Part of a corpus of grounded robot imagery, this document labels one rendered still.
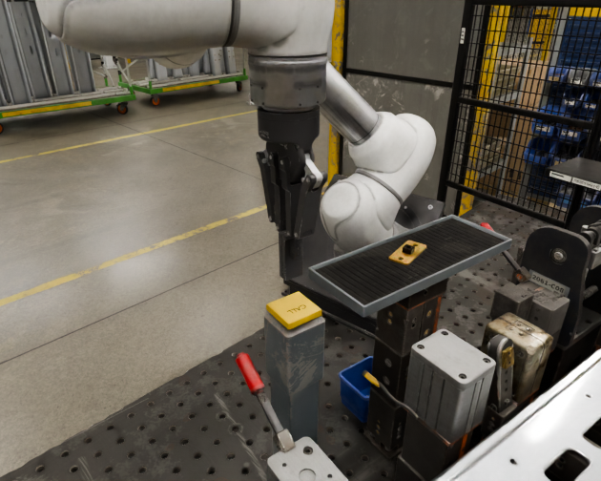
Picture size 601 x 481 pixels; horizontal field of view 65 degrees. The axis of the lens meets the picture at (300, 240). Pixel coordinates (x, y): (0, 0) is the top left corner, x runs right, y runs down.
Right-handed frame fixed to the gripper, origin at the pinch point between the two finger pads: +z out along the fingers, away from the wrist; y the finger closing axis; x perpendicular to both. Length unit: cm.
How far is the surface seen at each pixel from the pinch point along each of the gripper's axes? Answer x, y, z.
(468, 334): 70, -13, 55
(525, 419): 24.5, 25.6, 24.7
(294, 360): -2.2, 3.7, 15.3
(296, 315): -0.8, 2.2, 8.8
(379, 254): 21.4, -4.0, 8.8
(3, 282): -39, -258, 123
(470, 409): 15.7, 21.8, 20.5
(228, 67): 363, -728, 79
